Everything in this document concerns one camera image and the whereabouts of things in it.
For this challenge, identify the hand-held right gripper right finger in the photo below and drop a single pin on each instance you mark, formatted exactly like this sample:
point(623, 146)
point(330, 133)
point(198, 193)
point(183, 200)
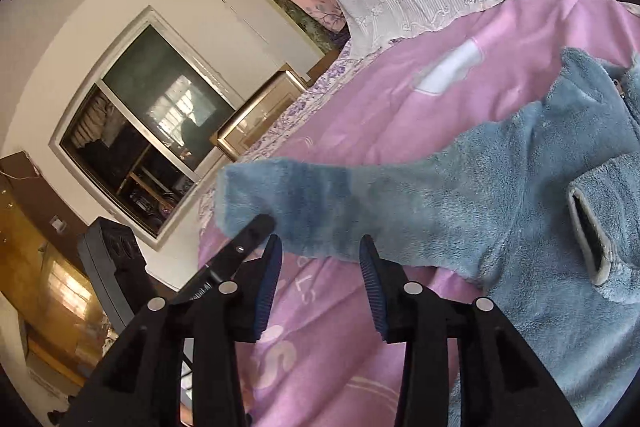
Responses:
point(372, 294)

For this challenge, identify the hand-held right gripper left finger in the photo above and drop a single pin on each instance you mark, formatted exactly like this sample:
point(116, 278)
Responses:
point(267, 292)

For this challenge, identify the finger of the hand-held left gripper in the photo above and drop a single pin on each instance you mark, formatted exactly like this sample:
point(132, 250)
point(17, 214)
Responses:
point(245, 242)

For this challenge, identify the blue fleece garment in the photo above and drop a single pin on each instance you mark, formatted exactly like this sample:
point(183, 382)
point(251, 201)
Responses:
point(450, 207)

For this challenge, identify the wooden door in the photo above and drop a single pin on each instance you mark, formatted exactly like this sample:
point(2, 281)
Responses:
point(35, 267)

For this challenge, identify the wooden nightstand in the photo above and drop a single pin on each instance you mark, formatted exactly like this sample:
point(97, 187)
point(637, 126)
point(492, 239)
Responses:
point(260, 112)

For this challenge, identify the window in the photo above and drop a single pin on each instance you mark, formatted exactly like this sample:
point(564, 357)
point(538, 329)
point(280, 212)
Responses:
point(150, 117)

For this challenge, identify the pink bed sheet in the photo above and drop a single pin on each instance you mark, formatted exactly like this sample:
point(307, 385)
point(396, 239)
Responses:
point(375, 132)

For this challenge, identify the green patterned panel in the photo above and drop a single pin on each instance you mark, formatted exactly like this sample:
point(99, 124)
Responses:
point(295, 9)

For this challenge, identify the wall switch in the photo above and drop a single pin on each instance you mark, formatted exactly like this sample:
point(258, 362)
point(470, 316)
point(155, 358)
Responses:
point(59, 223)

